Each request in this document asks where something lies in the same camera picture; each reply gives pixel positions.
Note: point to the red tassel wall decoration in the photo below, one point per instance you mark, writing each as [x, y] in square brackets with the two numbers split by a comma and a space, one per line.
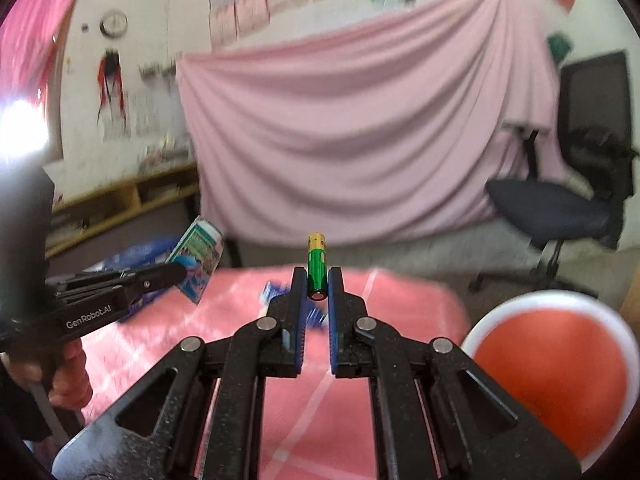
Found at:
[111, 88]

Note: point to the green white snack bag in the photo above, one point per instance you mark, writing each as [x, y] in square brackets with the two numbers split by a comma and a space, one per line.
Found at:
[199, 251]

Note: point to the black office chair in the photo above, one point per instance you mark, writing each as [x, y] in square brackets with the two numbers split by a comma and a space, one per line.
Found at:
[594, 132]

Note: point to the person's left hand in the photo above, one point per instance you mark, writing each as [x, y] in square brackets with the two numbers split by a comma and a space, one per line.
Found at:
[71, 388]

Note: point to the pink hanging sheet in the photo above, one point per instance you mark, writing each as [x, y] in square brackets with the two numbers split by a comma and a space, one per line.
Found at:
[385, 130]

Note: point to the wooden wall shelf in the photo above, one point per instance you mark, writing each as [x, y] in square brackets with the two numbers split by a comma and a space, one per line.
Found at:
[88, 216]

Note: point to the blue cardboard box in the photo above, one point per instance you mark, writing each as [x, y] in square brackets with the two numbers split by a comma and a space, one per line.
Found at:
[152, 252]

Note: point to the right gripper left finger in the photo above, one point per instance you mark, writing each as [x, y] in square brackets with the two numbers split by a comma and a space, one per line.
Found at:
[197, 413]

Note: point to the green gold battery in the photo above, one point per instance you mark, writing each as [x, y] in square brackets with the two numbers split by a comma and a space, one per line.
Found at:
[317, 284]

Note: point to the red trash bucket white rim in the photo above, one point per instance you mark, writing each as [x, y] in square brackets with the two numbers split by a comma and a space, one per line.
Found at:
[570, 359]

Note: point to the pink checked tablecloth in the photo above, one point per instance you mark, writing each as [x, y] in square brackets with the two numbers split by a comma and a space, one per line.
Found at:
[315, 426]

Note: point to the round wall clock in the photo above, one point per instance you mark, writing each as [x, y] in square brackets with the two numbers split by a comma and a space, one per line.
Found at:
[114, 24]

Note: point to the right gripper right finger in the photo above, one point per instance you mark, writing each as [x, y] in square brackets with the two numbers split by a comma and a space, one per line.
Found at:
[436, 414]

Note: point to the stack of books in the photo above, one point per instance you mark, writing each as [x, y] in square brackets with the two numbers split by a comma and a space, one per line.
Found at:
[170, 151]

